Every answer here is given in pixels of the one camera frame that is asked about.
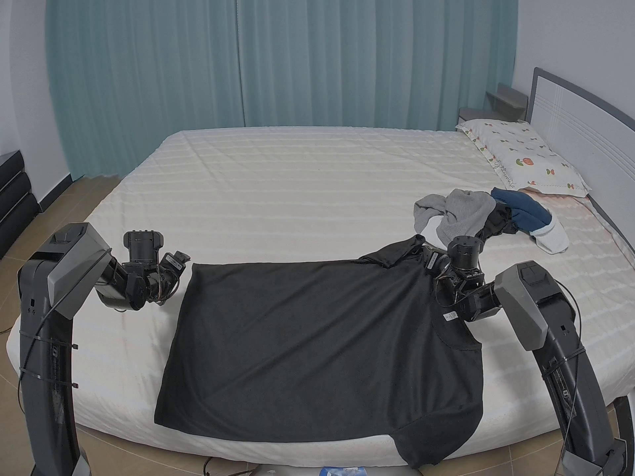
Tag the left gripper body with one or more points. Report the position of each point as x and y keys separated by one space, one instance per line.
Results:
x=173 y=265

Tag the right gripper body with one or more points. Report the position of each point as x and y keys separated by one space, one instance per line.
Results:
x=437 y=263

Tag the black T-shirt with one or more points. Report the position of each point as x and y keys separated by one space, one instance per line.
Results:
x=307 y=345

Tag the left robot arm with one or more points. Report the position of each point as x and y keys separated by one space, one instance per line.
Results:
x=64 y=261

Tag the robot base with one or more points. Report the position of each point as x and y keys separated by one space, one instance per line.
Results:
x=297 y=471

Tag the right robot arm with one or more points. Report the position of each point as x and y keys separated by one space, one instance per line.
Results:
x=531 y=295

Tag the pile of clothes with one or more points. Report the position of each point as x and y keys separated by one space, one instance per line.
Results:
x=466 y=211

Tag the bed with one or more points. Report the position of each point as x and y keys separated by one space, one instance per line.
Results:
x=297 y=191

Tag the white printed pillow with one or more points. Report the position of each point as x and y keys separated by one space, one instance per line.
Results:
x=526 y=156

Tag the black chest of drawers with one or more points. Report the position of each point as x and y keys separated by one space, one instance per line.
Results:
x=15 y=201

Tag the grey bedside table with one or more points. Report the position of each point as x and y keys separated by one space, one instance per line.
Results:
x=506 y=99

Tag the blue-green curtain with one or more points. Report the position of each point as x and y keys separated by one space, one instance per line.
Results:
x=149 y=67
x=372 y=42

